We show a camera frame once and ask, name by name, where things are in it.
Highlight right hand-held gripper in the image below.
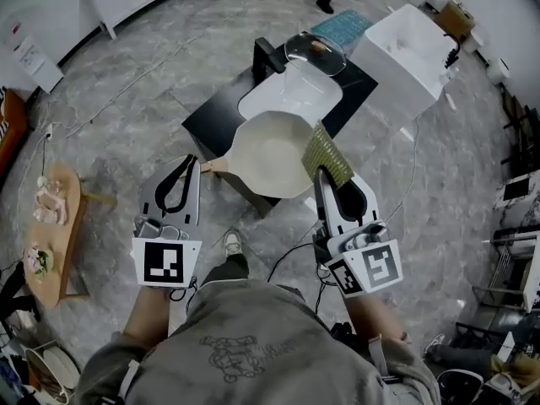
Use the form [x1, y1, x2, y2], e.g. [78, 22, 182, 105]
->
[311, 165, 404, 300]

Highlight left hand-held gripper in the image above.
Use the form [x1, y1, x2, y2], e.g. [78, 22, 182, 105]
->
[132, 154, 203, 289]

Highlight yellow-green mesh scrubber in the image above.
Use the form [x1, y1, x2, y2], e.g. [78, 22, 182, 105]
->
[300, 120, 355, 187]

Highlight white pan with wooden handle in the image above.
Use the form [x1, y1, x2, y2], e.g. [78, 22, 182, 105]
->
[197, 110, 335, 200]

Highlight person's right forearm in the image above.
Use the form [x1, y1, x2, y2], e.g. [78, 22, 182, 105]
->
[343, 289, 409, 350]

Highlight person's left forearm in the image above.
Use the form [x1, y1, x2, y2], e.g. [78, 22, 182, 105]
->
[121, 283, 197, 350]

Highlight glass pan lid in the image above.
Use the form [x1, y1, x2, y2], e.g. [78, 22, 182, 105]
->
[283, 31, 348, 78]

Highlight person's white shoe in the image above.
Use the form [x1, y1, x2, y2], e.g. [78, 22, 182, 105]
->
[221, 227, 245, 258]

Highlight black sink cabinet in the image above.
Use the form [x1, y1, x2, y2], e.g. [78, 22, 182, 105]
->
[181, 41, 380, 219]

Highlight person's dark trouser leg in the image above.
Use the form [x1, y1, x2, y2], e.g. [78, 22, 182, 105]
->
[201, 252, 251, 287]

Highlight white sink basin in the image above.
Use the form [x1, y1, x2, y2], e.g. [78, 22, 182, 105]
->
[237, 71, 344, 122]

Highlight pink toy figures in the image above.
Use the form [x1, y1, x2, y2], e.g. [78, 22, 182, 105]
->
[32, 175, 69, 228]

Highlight wooden side table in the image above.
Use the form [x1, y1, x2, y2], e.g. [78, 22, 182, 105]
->
[22, 159, 90, 310]

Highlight pink flower bunch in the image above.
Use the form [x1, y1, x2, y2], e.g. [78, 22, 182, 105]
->
[25, 246, 54, 280]

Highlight large white box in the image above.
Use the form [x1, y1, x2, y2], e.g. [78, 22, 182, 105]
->
[350, 3, 459, 121]

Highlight black faucet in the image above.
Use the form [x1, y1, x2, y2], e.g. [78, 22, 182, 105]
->
[251, 36, 289, 76]

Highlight person's grey sweatshirt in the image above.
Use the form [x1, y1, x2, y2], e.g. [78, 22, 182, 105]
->
[73, 278, 442, 405]

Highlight marble-top table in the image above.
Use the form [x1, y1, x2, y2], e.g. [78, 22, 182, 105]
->
[492, 172, 540, 228]

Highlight orange striped seat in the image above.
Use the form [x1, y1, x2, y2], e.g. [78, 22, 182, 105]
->
[0, 85, 31, 177]

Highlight teal patterned mat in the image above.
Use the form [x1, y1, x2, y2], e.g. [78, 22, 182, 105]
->
[310, 8, 375, 48]

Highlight white small appliance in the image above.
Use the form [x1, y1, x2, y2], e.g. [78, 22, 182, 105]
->
[3, 9, 65, 95]

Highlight white plate rack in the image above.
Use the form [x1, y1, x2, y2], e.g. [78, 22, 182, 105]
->
[22, 345, 82, 401]

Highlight cardboard box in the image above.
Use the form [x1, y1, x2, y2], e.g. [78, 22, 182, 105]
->
[435, 0, 477, 42]

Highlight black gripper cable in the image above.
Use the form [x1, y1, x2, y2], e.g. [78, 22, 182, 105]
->
[264, 241, 327, 314]

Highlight white floor cable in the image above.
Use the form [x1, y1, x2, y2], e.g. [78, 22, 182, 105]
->
[40, 35, 204, 177]

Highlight metal wire rack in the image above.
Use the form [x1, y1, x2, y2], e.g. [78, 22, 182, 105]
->
[471, 228, 540, 312]

